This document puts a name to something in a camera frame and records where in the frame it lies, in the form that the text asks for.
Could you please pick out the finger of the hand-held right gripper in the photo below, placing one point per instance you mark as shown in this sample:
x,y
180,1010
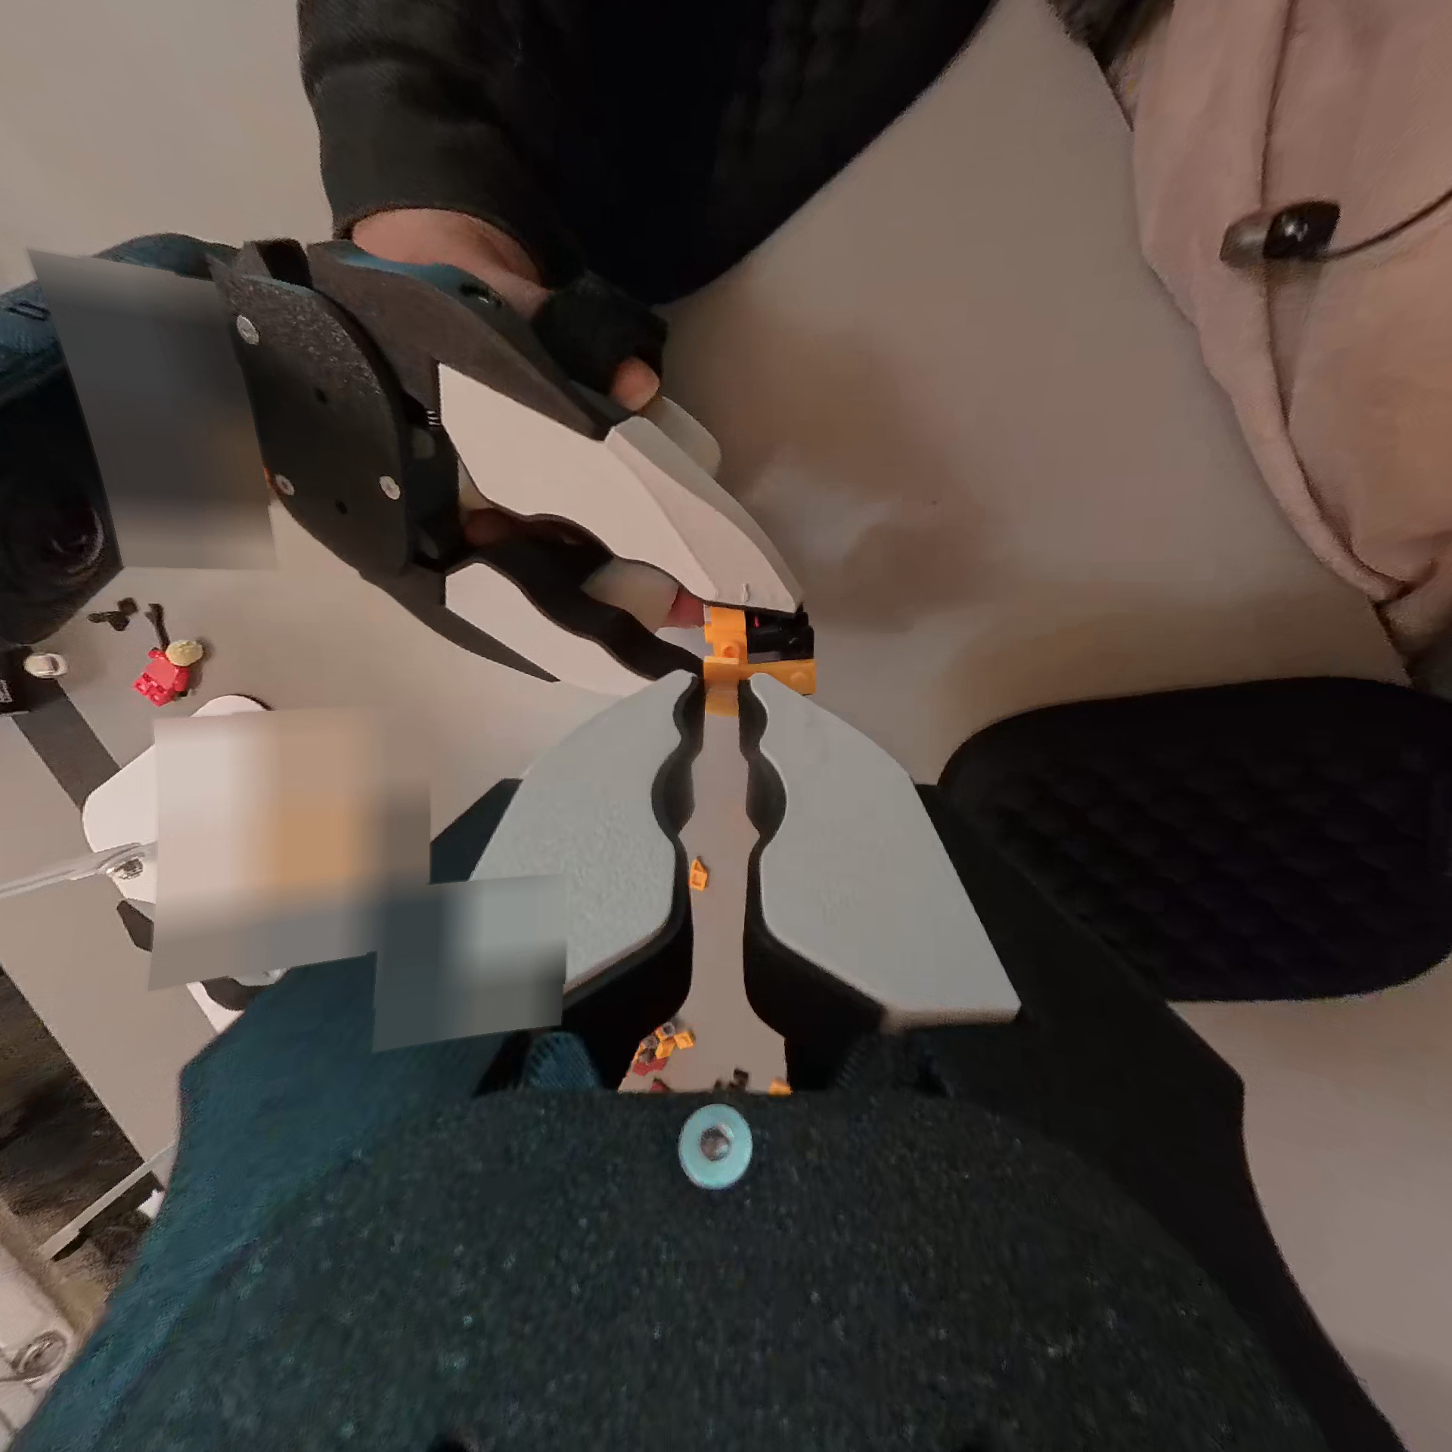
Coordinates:
x,y
568,466
511,613

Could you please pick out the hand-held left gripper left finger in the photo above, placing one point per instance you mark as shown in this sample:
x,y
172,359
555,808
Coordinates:
x,y
590,806

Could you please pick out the pile of small lego pieces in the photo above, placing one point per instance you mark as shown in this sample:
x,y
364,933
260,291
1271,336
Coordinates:
x,y
657,1045

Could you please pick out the white round lego piece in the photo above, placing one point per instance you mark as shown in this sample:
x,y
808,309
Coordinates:
x,y
46,665

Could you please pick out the black lego chassis assembly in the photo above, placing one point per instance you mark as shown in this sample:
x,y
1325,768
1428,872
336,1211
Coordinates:
x,y
749,653

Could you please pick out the black quilted cloth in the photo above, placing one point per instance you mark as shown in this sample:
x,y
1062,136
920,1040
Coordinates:
x,y
1226,839

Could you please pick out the person's right hand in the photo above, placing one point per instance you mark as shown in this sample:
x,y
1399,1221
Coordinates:
x,y
453,250

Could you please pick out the black lego wrench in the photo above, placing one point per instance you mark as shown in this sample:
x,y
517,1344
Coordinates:
x,y
156,625

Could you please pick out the white book stand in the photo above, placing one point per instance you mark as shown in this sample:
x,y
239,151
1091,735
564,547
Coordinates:
x,y
120,794

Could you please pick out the red lego minifigure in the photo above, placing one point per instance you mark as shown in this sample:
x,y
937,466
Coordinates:
x,y
165,675

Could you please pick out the person's right forearm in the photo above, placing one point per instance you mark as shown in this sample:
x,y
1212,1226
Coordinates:
x,y
625,113

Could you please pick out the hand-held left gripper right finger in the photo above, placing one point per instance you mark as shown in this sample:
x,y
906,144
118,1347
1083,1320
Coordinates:
x,y
863,896

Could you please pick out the black lego piece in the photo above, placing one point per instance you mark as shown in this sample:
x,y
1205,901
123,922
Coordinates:
x,y
113,616

